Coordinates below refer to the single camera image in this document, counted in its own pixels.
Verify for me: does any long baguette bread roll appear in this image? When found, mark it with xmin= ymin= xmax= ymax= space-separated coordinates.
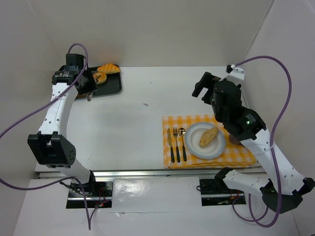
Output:
xmin=199 ymin=127 xmax=219 ymax=148

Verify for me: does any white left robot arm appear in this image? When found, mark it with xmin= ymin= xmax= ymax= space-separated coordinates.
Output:
xmin=28 ymin=53 xmax=97 ymax=193

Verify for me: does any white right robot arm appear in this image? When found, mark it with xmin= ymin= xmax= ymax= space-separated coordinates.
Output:
xmin=192 ymin=72 xmax=315 ymax=214

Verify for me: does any striped triangular bread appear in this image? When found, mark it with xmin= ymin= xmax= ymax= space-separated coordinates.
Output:
xmin=97 ymin=63 xmax=121 ymax=75

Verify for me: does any white paper cup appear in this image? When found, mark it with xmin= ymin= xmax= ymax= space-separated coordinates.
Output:
xmin=228 ymin=134 xmax=242 ymax=146

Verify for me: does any white blue-rimmed plate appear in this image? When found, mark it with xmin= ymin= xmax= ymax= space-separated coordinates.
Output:
xmin=185 ymin=122 xmax=226 ymax=160

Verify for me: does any gold spoon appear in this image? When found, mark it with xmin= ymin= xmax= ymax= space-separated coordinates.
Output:
xmin=179 ymin=127 xmax=187 ymax=162

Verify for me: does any gold fork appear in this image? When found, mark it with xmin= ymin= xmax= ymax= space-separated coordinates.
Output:
xmin=173 ymin=127 xmax=181 ymax=163

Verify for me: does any black serving tray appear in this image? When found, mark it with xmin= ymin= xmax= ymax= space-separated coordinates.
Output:
xmin=89 ymin=66 xmax=122 ymax=97

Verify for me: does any gold table knife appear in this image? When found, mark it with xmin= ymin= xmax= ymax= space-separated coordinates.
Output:
xmin=167 ymin=128 xmax=175 ymax=163

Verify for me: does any yellow checkered cloth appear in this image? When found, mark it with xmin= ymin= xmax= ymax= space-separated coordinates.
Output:
xmin=162 ymin=115 xmax=256 ymax=169

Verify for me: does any aluminium rail right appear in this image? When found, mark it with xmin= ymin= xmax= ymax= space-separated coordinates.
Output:
xmin=240 ymin=86 xmax=249 ymax=108

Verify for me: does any aluminium rail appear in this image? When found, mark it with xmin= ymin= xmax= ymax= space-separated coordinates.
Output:
xmin=240 ymin=86 xmax=249 ymax=108
xmin=38 ymin=166 xmax=266 ymax=178

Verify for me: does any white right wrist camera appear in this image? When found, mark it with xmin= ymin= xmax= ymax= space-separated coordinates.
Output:
xmin=225 ymin=65 xmax=245 ymax=84

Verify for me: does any glazed ring donut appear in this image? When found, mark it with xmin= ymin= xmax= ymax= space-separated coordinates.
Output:
xmin=93 ymin=72 xmax=107 ymax=85

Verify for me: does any aluminium rail front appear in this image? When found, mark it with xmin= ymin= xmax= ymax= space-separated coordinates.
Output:
xmin=38 ymin=166 xmax=266 ymax=178

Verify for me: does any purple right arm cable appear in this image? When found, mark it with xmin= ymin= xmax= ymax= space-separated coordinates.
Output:
xmin=226 ymin=56 xmax=293 ymax=228

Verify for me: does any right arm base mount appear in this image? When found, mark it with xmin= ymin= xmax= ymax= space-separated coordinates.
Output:
xmin=196 ymin=179 xmax=246 ymax=207

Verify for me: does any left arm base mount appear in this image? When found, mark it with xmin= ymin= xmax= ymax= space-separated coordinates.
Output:
xmin=60 ymin=181 xmax=113 ymax=209

